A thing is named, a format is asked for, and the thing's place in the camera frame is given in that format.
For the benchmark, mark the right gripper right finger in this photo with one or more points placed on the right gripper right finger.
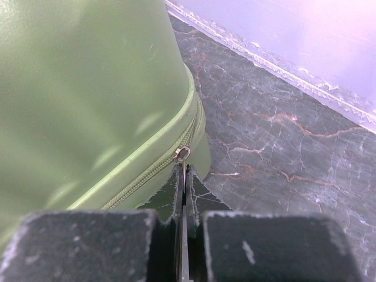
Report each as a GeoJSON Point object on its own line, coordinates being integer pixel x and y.
{"type": "Point", "coordinates": [227, 245]}

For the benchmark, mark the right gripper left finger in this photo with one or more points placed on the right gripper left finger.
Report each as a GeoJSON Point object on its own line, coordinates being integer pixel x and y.
{"type": "Point", "coordinates": [93, 245]}

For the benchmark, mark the green suitcase blue lining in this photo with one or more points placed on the green suitcase blue lining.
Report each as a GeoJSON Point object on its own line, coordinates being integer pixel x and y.
{"type": "Point", "coordinates": [95, 102]}

